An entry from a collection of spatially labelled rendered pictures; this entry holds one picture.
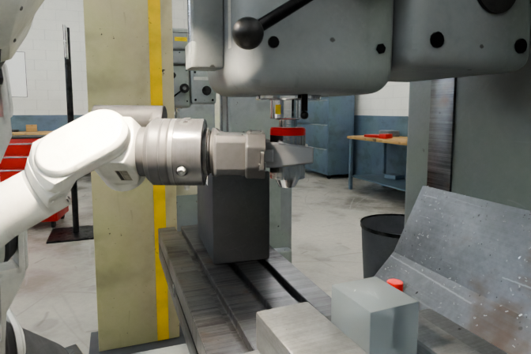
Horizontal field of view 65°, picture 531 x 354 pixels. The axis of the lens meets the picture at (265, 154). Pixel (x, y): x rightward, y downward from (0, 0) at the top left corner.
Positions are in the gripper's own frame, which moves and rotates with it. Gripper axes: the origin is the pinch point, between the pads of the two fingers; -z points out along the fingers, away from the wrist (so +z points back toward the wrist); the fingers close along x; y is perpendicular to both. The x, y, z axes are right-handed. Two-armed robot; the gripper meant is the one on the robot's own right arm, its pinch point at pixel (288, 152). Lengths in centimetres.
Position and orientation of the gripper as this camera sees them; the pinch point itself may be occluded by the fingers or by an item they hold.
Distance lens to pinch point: 55.2
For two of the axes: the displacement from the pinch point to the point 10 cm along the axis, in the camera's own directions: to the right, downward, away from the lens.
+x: -0.3, -1.1, 9.9
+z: -10.0, -0.1, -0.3
